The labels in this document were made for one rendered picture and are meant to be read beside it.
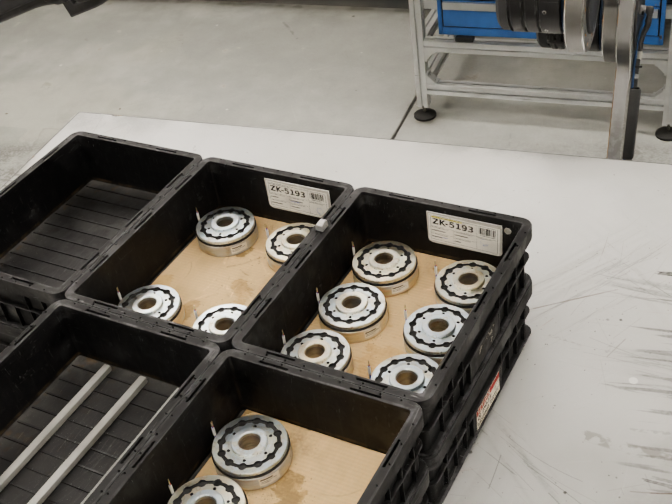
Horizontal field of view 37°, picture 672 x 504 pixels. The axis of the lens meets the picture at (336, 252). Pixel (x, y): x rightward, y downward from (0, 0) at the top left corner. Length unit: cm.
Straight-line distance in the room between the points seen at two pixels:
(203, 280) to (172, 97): 240
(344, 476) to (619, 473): 40
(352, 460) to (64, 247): 74
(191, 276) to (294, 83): 233
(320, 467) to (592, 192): 89
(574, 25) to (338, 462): 77
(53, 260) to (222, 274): 32
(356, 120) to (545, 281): 196
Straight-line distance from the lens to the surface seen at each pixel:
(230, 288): 162
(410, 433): 121
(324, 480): 131
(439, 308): 147
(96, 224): 185
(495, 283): 140
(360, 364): 144
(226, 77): 406
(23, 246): 186
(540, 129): 349
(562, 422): 153
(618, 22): 212
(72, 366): 157
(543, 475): 146
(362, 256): 158
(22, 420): 152
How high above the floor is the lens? 184
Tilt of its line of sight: 38 degrees down
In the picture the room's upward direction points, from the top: 9 degrees counter-clockwise
